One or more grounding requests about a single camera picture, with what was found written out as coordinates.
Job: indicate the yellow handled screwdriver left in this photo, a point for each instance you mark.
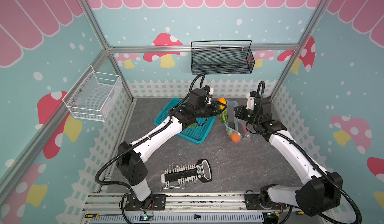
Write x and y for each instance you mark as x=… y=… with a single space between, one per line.
x=90 y=216

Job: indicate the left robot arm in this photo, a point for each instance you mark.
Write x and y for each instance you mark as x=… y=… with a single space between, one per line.
x=132 y=157

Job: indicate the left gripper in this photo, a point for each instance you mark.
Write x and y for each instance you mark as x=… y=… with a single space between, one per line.
x=215 y=106

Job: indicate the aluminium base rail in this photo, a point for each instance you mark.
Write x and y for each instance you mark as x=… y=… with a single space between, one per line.
x=192 y=208

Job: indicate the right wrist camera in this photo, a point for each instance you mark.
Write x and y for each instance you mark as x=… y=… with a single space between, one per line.
x=254 y=103

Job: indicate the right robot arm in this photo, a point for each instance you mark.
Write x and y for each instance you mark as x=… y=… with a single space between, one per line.
x=321 y=190

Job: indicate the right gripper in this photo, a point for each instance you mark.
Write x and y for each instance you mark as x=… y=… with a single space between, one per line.
x=241 y=114

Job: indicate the clear zip top bag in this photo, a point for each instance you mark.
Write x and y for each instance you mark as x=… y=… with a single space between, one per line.
x=235 y=124

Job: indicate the black wire wall basket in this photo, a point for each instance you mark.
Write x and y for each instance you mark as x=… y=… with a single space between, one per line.
x=216 y=57

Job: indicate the orange toy tomato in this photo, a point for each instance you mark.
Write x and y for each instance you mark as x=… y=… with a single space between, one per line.
x=236 y=138

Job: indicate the teal plastic basket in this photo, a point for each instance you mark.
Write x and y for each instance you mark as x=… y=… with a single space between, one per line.
x=196 y=134

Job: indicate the white wire wall basket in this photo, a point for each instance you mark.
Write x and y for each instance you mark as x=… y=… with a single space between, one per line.
x=93 y=96

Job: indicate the black screwdriver bit set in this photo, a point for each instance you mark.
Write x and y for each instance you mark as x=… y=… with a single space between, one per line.
x=185 y=175

